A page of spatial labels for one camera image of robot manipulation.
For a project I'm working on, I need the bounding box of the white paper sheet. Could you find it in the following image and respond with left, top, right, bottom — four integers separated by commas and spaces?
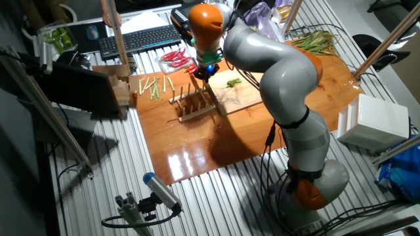
119, 12, 170, 35

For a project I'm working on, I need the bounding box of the aluminium profile stand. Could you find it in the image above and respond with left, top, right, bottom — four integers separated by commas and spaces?
114, 191, 155, 236

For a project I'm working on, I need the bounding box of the large glossy wooden board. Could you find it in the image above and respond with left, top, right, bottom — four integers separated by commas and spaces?
128, 38, 364, 186

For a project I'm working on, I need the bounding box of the orange and black teach pendant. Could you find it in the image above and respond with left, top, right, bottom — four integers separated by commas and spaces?
170, 1, 194, 45

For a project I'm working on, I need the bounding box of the black chair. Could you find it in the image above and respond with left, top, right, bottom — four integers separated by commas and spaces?
352, 33, 411, 73
366, 0, 420, 14

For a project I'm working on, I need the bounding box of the aluminium frame bar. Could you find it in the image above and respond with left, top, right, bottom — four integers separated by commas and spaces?
0, 45, 95, 180
352, 1, 420, 79
370, 134, 420, 167

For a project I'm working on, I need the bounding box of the blue plastic bag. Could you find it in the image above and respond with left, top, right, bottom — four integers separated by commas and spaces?
375, 134, 420, 203

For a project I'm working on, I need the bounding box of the white box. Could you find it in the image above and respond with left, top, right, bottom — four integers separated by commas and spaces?
337, 94, 410, 153

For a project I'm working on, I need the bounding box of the bystander hand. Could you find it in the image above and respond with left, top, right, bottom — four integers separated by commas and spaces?
102, 11, 122, 28

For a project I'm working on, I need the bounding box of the black camera cable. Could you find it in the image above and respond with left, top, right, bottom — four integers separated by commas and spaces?
100, 209, 180, 229

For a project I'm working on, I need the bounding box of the bundle of green stalks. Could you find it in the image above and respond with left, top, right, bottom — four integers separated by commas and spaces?
290, 29, 339, 56

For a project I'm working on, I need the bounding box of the large green pepper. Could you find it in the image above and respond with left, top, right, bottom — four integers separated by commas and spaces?
58, 28, 73, 50
51, 29, 65, 54

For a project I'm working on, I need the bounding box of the grey computer mouse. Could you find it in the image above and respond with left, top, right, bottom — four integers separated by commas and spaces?
85, 25, 100, 42

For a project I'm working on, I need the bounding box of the clear plastic container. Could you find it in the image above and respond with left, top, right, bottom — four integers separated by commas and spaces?
36, 20, 79, 56

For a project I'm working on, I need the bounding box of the silver depth camera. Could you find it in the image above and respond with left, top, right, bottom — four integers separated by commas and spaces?
38, 41, 54, 75

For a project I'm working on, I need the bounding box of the light wooden cutting board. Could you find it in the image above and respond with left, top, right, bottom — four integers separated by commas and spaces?
208, 68, 263, 117

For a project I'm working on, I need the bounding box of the translucent plastic bag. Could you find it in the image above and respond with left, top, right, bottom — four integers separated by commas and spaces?
243, 1, 278, 42

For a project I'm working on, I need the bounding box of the wooden peg dish rack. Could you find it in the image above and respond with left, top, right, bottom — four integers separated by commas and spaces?
169, 81, 219, 123

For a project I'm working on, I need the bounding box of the grey camera with blue end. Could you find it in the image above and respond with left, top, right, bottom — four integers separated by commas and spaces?
142, 172, 183, 214

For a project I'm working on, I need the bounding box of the yellow food package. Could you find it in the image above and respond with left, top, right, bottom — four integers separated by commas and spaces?
274, 3, 293, 24

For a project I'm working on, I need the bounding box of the black keyboard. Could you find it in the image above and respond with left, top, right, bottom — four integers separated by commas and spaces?
97, 24, 183, 62

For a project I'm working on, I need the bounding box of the plastic bag of red chilies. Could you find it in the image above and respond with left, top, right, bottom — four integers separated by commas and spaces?
154, 47, 195, 75

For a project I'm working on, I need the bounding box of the black rounded object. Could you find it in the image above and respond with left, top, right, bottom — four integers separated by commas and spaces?
55, 50, 92, 70

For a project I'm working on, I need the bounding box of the black mouse pad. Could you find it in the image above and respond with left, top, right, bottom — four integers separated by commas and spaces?
68, 21, 111, 55

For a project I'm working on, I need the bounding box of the black camera bracket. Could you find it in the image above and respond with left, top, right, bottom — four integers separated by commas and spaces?
137, 192, 162, 222

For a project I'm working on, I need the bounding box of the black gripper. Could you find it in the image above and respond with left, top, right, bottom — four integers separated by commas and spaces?
194, 62, 220, 83

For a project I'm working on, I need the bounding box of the black monitor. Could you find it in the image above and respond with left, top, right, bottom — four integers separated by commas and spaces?
35, 60, 121, 116

